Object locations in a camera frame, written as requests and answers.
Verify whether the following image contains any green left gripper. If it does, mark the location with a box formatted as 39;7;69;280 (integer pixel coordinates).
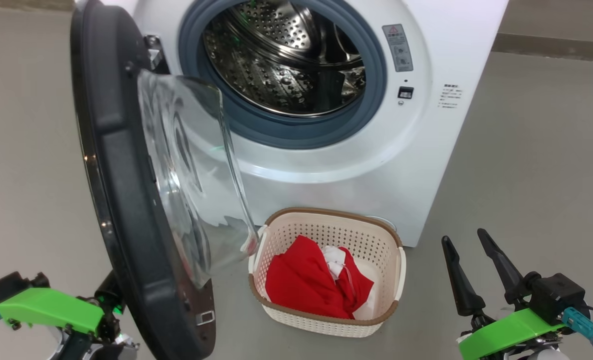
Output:
0;270;125;337

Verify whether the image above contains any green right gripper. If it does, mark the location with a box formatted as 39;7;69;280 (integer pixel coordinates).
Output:
441;228;570;360

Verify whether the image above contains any black round glass washer door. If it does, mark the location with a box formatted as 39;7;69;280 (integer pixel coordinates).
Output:
70;0;260;360

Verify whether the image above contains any red garment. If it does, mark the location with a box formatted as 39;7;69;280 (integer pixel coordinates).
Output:
265;235;377;321

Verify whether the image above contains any white front-load washing machine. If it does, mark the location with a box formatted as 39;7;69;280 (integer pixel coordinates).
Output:
101;0;510;248

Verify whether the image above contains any cream perforated basket brown rim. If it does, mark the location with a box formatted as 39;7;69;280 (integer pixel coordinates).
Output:
248;207;407;339

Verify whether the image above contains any grey warning sticker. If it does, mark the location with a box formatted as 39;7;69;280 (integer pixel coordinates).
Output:
382;23;414;73

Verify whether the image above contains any teal cable connector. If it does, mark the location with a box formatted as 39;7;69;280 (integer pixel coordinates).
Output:
561;307;593;351

